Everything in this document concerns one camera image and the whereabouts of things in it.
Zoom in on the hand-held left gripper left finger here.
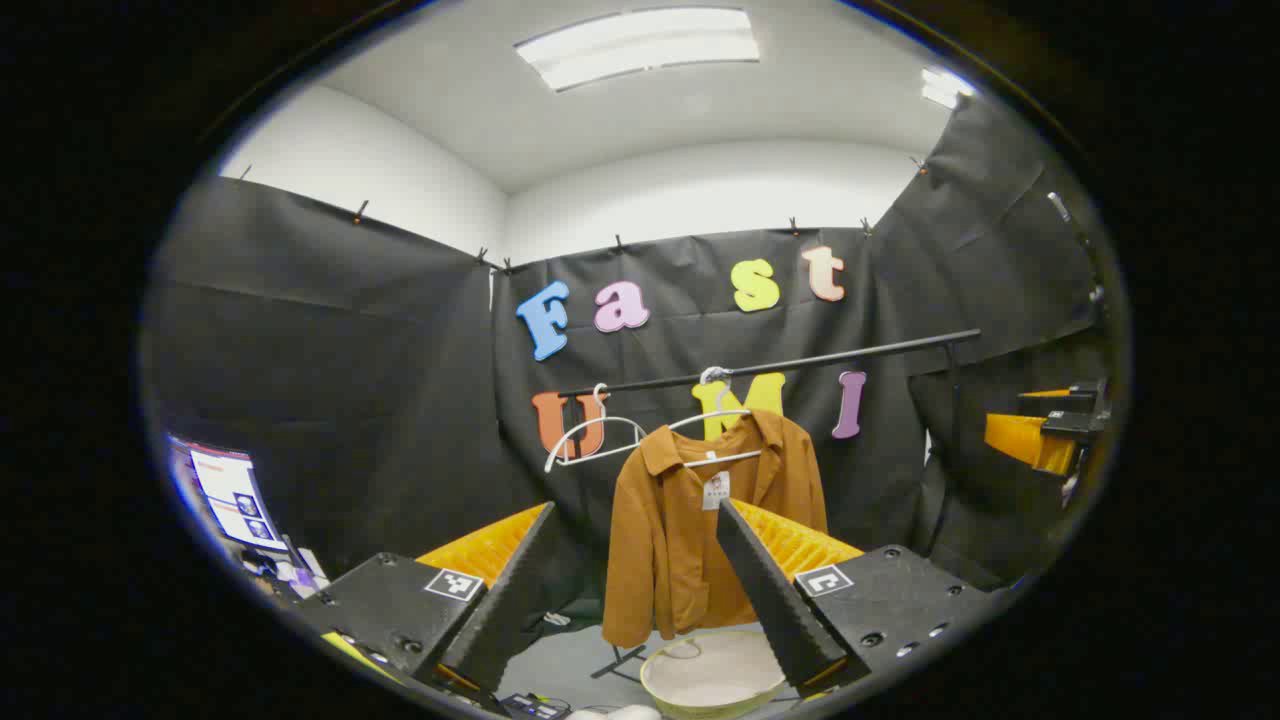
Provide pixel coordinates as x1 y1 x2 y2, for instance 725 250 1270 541
295 502 558 701

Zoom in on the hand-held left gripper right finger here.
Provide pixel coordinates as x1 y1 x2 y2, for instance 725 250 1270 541
716 498 996 696

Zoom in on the white laundry hamper yellow rim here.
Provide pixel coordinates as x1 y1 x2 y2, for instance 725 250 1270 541
640 628 791 720

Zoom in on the brown jacket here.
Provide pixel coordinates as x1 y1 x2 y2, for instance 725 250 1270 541
601 408 829 649

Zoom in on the white clothes hanger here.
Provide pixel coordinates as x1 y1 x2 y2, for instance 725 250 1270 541
668 366 763 469

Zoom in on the black clothes rack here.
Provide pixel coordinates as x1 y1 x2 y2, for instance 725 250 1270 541
557 329 982 681

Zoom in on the empty white hanger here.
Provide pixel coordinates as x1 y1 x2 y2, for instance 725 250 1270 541
544 383 649 474

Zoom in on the black backdrop cloth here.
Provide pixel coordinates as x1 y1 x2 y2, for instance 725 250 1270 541
140 95 1116 621

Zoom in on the small ceiling light panel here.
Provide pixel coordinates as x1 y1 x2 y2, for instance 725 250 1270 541
920 66 976 109

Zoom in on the long ceiling light panel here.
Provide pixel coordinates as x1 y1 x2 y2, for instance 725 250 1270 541
514 8 761 93

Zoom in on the black box with cables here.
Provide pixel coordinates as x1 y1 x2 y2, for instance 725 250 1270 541
500 690 573 720

